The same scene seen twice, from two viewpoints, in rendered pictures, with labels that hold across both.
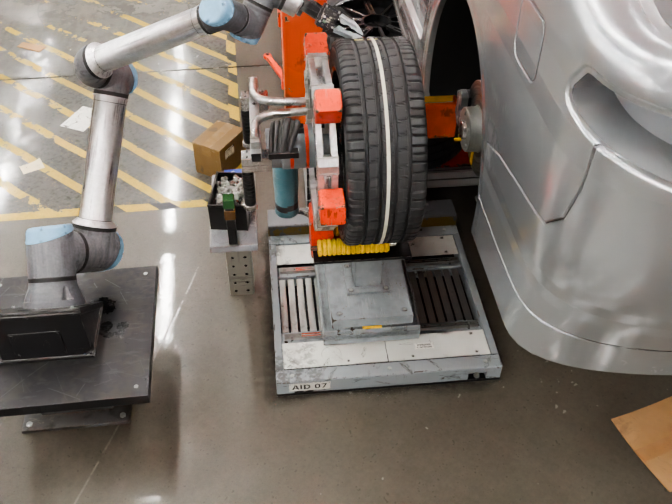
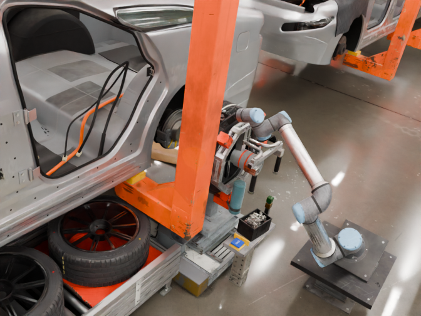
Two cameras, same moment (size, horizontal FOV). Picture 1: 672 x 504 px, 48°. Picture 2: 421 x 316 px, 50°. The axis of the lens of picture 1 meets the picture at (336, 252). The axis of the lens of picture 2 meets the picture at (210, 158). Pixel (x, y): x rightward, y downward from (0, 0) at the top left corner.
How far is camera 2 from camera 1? 4.62 m
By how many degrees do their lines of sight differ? 97
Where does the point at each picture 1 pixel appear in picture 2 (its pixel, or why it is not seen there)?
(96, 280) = (322, 271)
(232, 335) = (260, 263)
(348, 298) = (223, 211)
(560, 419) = not seen: hidden behind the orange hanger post
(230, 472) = (296, 227)
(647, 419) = (166, 160)
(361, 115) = not seen: hidden behind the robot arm
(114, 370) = (331, 233)
